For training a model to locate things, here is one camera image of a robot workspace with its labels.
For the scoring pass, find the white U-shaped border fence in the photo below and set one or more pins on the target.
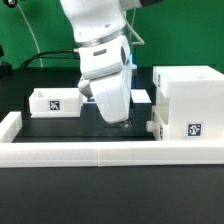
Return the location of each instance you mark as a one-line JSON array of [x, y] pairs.
[[101, 154]]

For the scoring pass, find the white drawer tray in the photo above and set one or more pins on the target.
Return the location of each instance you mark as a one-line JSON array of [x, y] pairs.
[[158, 124], [55, 102]]

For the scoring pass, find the white drawer cabinet box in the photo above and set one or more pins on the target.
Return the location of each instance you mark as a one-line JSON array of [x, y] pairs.
[[194, 96]]

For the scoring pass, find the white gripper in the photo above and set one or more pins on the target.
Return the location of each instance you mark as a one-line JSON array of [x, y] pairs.
[[108, 70]]

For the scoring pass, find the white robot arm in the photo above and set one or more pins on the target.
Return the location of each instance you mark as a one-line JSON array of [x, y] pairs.
[[99, 29]]

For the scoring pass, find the fiducial marker sheet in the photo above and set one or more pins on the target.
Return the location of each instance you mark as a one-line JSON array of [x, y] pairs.
[[140, 96]]

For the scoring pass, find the black device at left edge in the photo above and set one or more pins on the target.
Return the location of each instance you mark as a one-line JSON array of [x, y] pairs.
[[5, 68]]

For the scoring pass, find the white front drawer tray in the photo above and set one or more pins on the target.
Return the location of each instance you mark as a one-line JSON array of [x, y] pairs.
[[158, 124]]

